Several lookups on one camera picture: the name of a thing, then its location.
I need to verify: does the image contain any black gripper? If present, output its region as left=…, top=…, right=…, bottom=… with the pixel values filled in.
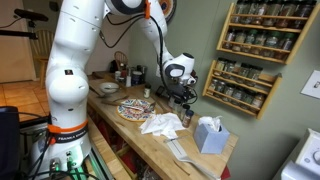
left=168, top=84, right=198, bottom=104

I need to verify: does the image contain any spice jar black lid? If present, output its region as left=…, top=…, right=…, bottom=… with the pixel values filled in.
left=172, top=99, right=181, bottom=114

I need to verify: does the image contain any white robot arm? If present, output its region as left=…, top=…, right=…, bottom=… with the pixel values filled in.
left=30, top=0, right=196, bottom=173

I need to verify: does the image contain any spice jar dark lid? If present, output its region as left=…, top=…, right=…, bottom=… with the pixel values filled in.
left=179, top=104, right=190, bottom=121

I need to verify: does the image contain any spice jar blue lid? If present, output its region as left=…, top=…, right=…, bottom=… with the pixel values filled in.
left=182, top=110, right=194, bottom=128

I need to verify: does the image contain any small jar on counter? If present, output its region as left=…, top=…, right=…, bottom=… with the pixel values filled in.
left=144, top=84, right=151, bottom=98

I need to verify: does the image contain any crumpled white paper towel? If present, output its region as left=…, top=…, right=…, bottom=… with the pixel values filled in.
left=139, top=113, right=184, bottom=139

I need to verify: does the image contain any colourful floral ceramic plate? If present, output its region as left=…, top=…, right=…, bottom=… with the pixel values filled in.
left=116, top=99, right=156, bottom=122

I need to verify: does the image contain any white plastic spatula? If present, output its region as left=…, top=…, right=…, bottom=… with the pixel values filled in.
left=164, top=138, right=221, bottom=180

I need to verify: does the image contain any grey-blue tissue box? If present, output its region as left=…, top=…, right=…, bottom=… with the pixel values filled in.
left=193, top=124, right=230, bottom=154

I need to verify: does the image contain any lower wooden spice rack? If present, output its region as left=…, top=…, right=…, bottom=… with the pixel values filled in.
left=202, top=60, right=282, bottom=119

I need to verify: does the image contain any wooden spice rack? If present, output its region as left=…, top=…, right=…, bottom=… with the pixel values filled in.
left=202, top=60, right=282, bottom=119
left=217, top=3, right=320, bottom=64

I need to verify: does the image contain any white ceramic bowl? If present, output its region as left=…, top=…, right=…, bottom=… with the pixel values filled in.
left=99, top=82, right=119, bottom=94

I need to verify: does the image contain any upper wooden spice rack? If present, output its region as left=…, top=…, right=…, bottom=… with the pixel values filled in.
left=217, top=3, right=320, bottom=64

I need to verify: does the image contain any wooden chair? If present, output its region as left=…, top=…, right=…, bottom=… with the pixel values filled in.
left=31, top=30, right=54, bottom=88

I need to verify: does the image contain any white stove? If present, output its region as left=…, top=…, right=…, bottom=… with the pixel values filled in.
left=272, top=128, right=320, bottom=180

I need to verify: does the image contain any steel ladle wooden handle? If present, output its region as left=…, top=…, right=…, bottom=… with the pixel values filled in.
left=101, top=100, right=156, bottom=113

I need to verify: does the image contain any white light switch plate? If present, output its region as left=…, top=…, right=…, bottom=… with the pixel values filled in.
left=301, top=70, right=320, bottom=99

